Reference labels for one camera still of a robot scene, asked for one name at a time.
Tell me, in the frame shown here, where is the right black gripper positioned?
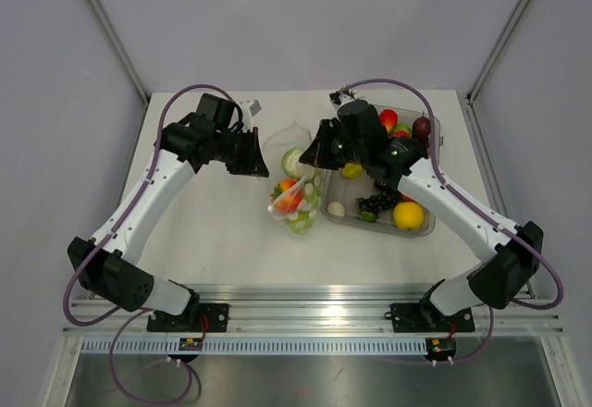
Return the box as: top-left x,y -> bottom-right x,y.
302,120 -> 367,171

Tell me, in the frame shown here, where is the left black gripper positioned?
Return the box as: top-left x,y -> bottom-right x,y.
213,126 -> 269,177

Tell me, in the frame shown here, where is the green toy cabbage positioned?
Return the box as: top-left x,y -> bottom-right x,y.
281,147 -> 306,180

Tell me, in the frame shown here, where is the clear zip top bag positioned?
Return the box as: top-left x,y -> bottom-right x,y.
263,122 -> 324,237

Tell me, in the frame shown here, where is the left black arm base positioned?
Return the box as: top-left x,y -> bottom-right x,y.
146,302 -> 229,333

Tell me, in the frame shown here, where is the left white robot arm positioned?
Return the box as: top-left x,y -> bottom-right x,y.
68,93 -> 269,331

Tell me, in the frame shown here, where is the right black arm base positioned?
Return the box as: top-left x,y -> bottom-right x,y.
383,302 -> 475,333

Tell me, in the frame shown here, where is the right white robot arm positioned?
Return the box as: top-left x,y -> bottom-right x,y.
300,100 -> 543,330

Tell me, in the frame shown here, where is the clear plastic food bin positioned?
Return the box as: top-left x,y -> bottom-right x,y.
318,103 -> 443,240

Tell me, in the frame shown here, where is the yellow toy starfruit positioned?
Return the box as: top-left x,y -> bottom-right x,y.
341,163 -> 364,179

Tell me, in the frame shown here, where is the white toy egg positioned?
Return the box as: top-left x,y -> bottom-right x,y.
327,202 -> 346,217

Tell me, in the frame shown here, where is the purple toy eggplant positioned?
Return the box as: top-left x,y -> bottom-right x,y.
374,180 -> 390,191

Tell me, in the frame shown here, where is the red toy mango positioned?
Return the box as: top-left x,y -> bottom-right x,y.
379,108 -> 399,134

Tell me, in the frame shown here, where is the light green toy fruit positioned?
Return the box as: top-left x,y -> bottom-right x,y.
393,123 -> 412,134

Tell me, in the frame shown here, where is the orange toy tangerine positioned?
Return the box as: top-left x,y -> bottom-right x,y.
400,192 -> 416,203

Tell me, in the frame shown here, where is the dark purple passion fruit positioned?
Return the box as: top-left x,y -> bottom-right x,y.
412,115 -> 431,140

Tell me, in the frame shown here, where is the yellow toy lemon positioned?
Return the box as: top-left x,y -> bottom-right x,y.
393,202 -> 425,230

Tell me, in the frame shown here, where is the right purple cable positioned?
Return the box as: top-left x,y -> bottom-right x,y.
328,78 -> 565,366

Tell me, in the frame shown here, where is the purple cable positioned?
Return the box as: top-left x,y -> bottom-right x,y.
62,83 -> 237,402
328,78 -> 565,366

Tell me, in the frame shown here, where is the right aluminium frame post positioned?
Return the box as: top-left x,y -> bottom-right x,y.
465,0 -> 554,103

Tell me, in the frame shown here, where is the aluminium frame post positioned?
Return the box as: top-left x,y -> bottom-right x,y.
84,0 -> 150,110
465,0 -> 554,103

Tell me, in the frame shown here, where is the aluminium mounting rail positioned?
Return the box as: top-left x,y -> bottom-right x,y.
61,289 -> 563,356

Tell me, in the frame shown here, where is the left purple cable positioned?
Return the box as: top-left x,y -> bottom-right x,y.
62,83 -> 237,402

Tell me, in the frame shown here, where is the left aluminium frame post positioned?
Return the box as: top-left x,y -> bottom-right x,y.
84,0 -> 150,110

